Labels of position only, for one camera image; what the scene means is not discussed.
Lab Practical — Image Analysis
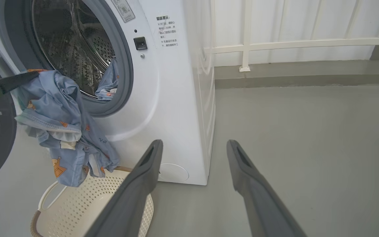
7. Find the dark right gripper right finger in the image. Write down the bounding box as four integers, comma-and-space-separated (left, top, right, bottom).
226, 140, 308, 237

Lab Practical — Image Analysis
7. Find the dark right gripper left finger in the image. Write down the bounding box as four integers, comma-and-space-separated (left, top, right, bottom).
84, 140, 164, 237

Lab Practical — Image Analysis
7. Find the blue orange-print garment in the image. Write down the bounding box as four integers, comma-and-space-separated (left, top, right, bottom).
95, 58, 119, 101
14, 69, 121, 187

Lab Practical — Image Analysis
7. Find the white perforated brown-rimmed laundry basket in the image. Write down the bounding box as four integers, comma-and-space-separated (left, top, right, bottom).
31, 166, 154, 237

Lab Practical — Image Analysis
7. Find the white front-load washing machine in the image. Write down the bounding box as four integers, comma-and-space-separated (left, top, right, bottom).
0, 0, 216, 186

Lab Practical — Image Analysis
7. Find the white metal railing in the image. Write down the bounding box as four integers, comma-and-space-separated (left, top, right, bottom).
204, 0, 379, 72

